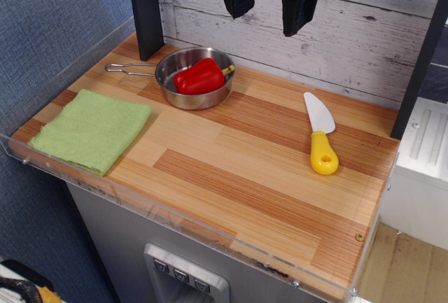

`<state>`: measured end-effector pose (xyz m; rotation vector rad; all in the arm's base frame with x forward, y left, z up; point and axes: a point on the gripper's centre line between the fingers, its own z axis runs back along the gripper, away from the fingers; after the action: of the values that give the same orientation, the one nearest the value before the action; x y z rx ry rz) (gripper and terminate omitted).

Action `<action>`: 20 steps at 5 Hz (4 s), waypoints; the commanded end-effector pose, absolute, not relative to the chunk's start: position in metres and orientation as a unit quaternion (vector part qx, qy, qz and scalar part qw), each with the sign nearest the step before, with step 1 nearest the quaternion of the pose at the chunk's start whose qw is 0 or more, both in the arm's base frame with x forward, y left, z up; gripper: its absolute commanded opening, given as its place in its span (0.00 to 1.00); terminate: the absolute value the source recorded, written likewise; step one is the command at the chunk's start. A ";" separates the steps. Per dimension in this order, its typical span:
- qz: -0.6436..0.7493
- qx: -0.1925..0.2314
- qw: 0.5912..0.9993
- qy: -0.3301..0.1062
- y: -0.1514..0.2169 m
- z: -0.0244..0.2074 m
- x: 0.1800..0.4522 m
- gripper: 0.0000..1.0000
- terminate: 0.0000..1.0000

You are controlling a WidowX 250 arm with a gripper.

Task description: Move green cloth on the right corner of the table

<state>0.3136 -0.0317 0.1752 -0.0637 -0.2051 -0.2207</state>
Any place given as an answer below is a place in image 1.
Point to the red toy bell pepper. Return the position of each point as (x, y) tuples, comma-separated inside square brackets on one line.
[(203, 77)]

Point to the small steel pan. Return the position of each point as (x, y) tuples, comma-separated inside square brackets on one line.
[(176, 62)]

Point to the yellow handled toy knife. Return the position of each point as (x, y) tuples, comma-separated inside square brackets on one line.
[(323, 158)]

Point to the green cloth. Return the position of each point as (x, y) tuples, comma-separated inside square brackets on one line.
[(92, 131)]

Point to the white toy sink unit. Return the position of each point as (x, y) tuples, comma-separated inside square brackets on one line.
[(415, 200)]

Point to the clear acrylic table guard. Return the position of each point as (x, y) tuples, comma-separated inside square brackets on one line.
[(239, 173)]

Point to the grey toy fridge cabinet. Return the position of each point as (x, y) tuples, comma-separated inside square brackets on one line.
[(120, 236)]

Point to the silver dispenser button panel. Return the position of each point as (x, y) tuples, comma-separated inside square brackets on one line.
[(176, 279)]

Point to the left dark grey post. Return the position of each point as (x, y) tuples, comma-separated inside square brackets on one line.
[(148, 25)]

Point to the dark grey post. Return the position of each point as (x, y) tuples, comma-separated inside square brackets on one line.
[(148, 25), (426, 53)]

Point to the right dark grey post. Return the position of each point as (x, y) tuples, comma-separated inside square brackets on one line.
[(426, 53)]

